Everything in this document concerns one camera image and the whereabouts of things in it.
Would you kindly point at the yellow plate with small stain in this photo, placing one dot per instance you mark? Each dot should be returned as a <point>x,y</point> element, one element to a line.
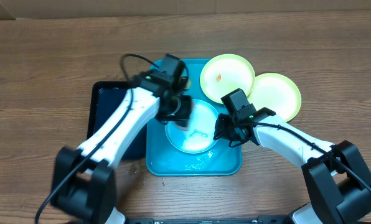
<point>225,73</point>

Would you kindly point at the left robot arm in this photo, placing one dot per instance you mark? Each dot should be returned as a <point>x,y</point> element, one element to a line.
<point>84,182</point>

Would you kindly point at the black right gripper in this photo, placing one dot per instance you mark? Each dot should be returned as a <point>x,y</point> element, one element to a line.
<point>223,132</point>

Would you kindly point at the yellow plate with long stain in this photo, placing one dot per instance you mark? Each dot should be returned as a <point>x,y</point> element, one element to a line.
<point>277,93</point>

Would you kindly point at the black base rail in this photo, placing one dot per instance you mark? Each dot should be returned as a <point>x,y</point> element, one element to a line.
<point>262,219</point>

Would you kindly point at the green scrubbing sponge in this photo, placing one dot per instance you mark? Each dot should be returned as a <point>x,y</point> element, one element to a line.
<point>180,124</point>

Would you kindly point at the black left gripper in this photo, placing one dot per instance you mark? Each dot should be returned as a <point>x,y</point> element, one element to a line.
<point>184,114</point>

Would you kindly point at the light blue plate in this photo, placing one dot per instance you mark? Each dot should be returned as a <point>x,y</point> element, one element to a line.
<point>197,136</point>

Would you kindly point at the teal plastic tray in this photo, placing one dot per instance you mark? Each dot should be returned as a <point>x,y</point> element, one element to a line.
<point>163,159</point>

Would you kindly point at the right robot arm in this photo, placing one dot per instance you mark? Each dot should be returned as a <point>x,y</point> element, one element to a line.
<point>336,176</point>

